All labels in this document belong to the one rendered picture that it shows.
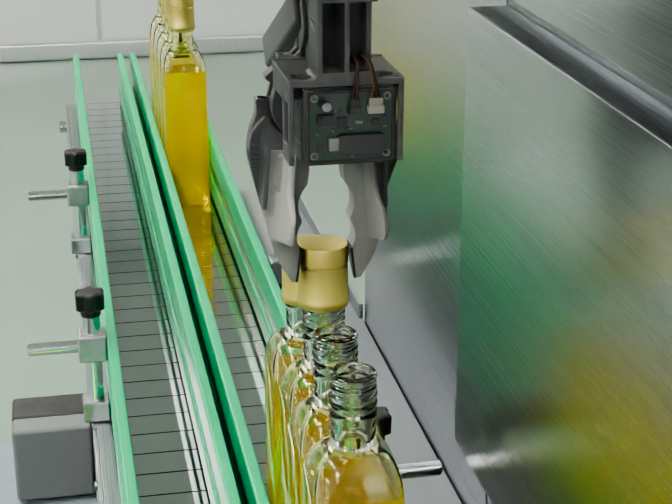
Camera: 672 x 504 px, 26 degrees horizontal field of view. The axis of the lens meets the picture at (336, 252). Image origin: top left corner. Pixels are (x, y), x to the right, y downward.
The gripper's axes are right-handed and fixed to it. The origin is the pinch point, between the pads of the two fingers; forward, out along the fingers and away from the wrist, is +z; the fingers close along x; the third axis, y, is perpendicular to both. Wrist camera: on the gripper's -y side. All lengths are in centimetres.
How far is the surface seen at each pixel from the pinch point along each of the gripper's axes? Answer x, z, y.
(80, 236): -14, 27, -83
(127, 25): 24, 101, -573
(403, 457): 12.2, 29.2, -23.7
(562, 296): 11.7, -1.6, 13.8
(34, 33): -17, 103, -574
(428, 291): 15.3, 14.9, -28.0
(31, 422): -21, 34, -47
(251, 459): -3.6, 20.8, -10.8
